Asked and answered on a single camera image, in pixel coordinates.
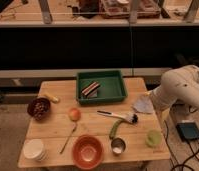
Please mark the green pepper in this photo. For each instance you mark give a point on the green pepper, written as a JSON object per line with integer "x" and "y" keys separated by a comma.
{"x": 114, "y": 129}

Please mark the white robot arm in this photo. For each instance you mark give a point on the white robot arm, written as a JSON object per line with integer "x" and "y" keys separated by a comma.
{"x": 177, "y": 84}

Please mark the green plastic tray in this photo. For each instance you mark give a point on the green plastic tray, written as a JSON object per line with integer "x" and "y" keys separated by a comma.
{"x": 111, "y": 87}

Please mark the striped sponge block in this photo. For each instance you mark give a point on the striped sponge block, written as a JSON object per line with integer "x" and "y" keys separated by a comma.
{"x": 90, "y": 90}

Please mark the peach fruit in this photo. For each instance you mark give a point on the peach fruit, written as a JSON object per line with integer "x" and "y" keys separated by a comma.
{"x": 74, "y": 114}

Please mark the metal spoon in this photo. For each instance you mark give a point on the metal spoon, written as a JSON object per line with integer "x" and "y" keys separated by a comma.
{"x": 69, "y": 136}

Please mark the crumpled white cloth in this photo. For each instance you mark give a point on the crumpled white cloth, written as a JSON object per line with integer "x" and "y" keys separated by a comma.
{"x": 143, "y": 104}

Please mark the yellow banana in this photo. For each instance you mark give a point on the yellow banana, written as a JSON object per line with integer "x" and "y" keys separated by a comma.
{"x": 52, "y": 98}

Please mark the wooden table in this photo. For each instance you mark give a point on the wooden table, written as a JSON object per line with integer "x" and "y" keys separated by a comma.
{"x": 55, "y": 129}

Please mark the small steel cup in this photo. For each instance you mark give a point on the small steel cup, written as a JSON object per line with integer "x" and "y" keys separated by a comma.
{"x": 118, "y": 146}

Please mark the dark bowl with nuts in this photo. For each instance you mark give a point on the dark bowl with nuts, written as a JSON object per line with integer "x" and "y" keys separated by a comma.
{"x": 39, "y": 108}

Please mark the orange plastic bowl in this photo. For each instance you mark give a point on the orange plastic bowl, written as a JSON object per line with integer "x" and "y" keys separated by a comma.
{"x": 87, "y": 152}

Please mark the green plastic cup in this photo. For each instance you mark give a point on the green plastic cup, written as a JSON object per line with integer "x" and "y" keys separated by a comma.
{"x": 153, "y": 138}

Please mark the white stacked bowls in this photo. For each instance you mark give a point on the white stacked bowls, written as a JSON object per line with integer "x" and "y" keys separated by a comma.
{"x": 34, "y": 150}

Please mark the white handled dish brush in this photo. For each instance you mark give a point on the white handled dish brush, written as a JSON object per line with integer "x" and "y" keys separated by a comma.
{"x": 130, "y": 118}

